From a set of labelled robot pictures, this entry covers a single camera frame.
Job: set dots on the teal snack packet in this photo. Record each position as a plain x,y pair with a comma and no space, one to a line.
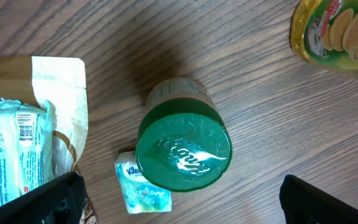
25,148

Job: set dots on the teal white tissue pack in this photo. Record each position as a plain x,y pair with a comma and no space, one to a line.
140,196

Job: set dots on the brown white snack wrapper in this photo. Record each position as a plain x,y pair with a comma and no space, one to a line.
61,82

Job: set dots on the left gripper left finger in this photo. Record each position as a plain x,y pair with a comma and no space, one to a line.
61,200

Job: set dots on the green lid jar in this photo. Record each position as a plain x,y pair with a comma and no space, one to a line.
183,144

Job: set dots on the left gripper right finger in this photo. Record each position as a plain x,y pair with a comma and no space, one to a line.
302,203

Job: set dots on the yellow dish soap bottle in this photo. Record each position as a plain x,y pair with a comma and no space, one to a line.
325,32

